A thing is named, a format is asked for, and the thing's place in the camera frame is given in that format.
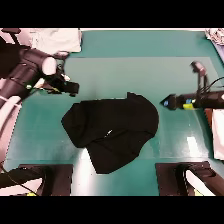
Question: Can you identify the black cable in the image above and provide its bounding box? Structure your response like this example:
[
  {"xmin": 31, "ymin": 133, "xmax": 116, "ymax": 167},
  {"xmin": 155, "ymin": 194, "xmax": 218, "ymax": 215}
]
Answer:
[{"xmin": 201, "ymin": 76, "xmax": 224, "ymax": 94}]

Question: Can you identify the black garment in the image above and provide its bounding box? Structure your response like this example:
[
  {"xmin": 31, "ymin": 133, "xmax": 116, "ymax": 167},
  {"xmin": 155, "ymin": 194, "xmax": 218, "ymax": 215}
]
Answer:
[{"xmin": 60, "ymin": 91, "xmax": 160, "ymax": 175}]

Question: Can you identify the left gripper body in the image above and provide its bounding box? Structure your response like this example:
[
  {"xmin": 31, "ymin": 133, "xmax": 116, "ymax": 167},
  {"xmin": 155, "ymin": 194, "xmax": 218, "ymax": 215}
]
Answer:
[{"xmin": 49, "ymin": 75, "xmax": 80, "ymax": 98}]

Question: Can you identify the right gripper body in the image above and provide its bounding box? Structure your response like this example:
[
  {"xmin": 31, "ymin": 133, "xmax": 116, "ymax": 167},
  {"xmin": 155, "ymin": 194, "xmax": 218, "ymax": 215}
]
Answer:
[{"xmin": 173, "ymin": 93, "xmax": 203, "ymax": 111}]

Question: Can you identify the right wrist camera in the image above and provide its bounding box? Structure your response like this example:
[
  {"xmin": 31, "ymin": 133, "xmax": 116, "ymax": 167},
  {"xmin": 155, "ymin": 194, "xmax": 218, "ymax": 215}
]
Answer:
[{"xmin": 190, "ymin": 60, "xmax": 210, "ymax": 96}]

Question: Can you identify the white garment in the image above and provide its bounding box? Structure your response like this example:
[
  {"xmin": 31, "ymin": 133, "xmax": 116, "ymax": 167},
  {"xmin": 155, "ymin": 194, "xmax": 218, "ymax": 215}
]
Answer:
[
  {"xmin": 211, "ymin": 108, "xmax": 224, "ymax": 161},
  {"xmin": 19, "ymin": 28, "xmax": 83, "ymax": 57}
]

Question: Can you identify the heap of clothes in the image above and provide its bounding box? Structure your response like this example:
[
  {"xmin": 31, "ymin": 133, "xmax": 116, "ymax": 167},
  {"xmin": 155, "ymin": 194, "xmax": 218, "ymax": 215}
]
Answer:
[{"xmin": 204, "ymin": 28, "xmax": 224, "ymax": 47}]

